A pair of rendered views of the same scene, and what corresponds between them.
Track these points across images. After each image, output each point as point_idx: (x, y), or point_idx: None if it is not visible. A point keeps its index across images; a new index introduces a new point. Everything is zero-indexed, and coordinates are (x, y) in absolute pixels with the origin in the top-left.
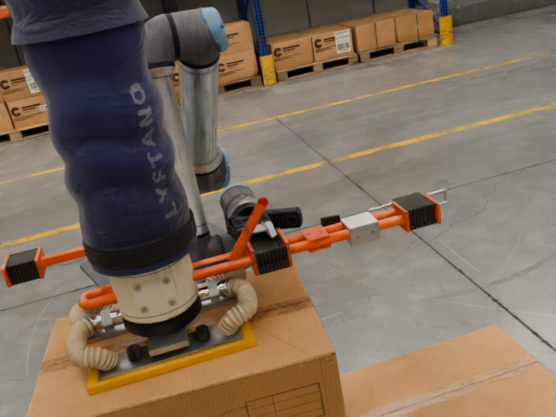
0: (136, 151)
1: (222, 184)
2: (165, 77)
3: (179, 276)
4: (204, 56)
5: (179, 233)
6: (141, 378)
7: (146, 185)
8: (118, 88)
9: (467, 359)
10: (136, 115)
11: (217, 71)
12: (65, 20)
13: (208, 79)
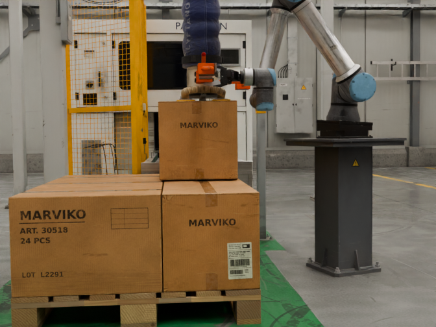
0: (184, 24)
1: (350, 95)
2: (274, 13)
3: (191, 75)
4: (286, 4)
5: (187, 56)
6: None
7: (185, 37)
8: (184, 3)
9: (229, 189)
10: (184, 12)
11: (302, 13)
12: None
13: (297, 17)
